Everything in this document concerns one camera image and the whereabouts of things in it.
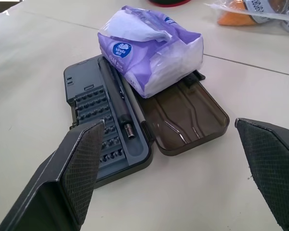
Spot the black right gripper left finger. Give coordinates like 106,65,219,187
0,119,105,231

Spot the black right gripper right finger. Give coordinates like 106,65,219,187
234,117,289,231

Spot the grey screwdriver bit case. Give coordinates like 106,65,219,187
63,55,230,189

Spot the purple tissue pack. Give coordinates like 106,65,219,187
97,5,205,99

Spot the clear bag with orange item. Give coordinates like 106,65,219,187
204,0,289,36

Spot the red and black round object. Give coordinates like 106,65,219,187
148,0,192,8

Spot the black screwdriver handle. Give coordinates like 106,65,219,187
97,60,135,141

